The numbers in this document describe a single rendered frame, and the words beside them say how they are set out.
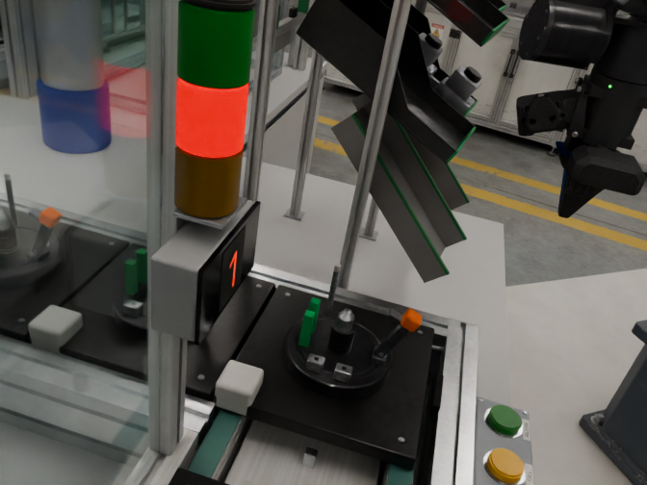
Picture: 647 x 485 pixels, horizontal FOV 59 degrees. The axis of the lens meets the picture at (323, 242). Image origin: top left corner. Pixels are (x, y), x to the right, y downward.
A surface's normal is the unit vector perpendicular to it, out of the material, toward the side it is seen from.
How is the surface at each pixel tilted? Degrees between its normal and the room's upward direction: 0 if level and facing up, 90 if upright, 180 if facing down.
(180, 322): 90
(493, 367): 0
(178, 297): 90
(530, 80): 90
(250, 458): 0
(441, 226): 90
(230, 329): 0
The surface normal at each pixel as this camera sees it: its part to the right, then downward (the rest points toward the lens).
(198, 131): -0.15, 0.50
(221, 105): 0.41, 0.54
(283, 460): 0.15, -0.84
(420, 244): -0.41, 0.43
